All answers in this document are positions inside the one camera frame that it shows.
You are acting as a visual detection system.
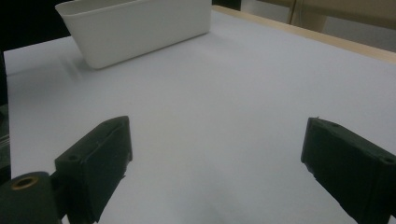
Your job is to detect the light wooden table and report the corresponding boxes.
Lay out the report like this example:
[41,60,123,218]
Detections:
[211,4,396,65]

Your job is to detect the beige wooden shelf unit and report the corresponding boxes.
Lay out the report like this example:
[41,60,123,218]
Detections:
[257,0,396,32]

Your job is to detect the white plastic storage box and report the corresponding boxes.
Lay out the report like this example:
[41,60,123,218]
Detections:
[54,0,213,70]

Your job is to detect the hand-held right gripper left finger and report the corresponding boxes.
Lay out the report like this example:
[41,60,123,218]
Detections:
[53,115,134,224]

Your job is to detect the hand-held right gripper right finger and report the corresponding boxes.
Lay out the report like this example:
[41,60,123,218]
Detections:
[300,116,396,224]

